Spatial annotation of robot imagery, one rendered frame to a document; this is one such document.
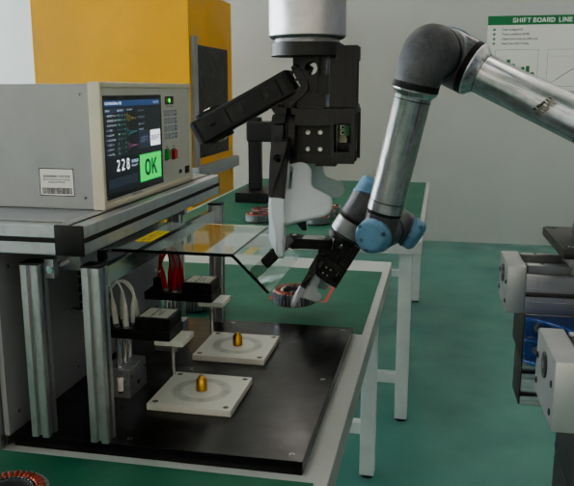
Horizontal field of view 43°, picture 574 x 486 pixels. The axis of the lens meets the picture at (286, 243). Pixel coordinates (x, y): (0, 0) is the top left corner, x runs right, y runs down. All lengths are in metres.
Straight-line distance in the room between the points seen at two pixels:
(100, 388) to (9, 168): 0.40
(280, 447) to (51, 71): 4.38
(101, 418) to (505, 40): 5.68
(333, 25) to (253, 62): 6.00
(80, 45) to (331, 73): 4.54
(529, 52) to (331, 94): 5.85
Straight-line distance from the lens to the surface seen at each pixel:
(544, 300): 1.43
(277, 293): 1.80
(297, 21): 0.71
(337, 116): 0.70
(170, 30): 4.97
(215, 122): 0.74
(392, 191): 1.56
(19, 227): 1.15
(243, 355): 1.51
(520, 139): 6.55
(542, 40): 6.56
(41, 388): 1.23
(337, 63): 0.72
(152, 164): 1.41
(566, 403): 0.96
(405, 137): 1.54
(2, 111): 1.30
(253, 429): 1.23
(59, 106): 1.25
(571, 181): 6.63
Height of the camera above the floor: 1.31
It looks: 12 degrees down
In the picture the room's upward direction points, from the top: straight up
